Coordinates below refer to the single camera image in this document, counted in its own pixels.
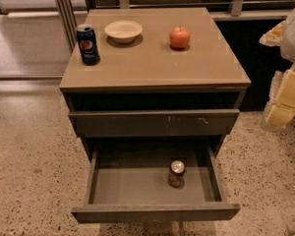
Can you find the blue pepsi can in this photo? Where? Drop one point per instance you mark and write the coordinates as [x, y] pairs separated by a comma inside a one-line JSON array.
[[87, 44]]

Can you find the closed grey top drawer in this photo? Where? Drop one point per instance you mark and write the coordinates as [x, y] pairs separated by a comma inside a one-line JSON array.
[[154, 123]]

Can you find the white bowl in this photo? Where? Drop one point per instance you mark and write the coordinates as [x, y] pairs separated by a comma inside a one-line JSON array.
[[123, 31]]

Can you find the orange soda can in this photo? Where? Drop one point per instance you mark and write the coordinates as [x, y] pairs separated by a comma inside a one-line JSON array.
[[176, 174]]

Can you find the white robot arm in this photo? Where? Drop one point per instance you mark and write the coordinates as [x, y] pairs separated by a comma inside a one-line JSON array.
[[287, 52]]

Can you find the open grey middle drawer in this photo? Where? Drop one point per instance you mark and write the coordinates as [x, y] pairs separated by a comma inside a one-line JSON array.
[[131, 185]]

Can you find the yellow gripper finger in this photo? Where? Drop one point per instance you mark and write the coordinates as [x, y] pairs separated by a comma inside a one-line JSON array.
[[281, 106], [272, 37]]

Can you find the red apple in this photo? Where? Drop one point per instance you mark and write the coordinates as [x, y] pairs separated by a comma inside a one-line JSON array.
[[179, 37]]

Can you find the grey drawer cabinet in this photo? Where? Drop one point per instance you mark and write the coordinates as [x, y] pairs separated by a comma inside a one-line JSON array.
[[149, 74]]

